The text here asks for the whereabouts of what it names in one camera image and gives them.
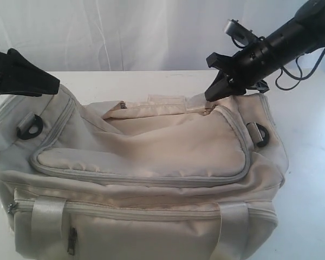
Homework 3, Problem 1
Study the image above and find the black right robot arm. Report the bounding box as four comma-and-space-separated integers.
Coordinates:
205, 1, 325, 102

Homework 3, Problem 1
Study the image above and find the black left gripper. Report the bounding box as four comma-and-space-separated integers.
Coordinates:
0, 48, 60, 96

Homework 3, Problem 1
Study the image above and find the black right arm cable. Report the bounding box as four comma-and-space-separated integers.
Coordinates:
275, 37, 325, 92

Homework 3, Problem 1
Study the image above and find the white curtain backdrop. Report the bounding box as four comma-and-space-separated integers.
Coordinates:
0, 0, 325, 73

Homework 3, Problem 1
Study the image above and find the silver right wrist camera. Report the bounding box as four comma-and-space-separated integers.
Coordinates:
224, 19, 259, 49

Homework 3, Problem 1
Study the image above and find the beige fabric duffel bag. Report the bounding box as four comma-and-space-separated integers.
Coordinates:
0, 87, 288, 259

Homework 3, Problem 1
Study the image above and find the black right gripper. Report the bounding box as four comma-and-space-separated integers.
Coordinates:
204, 40, 284, 102

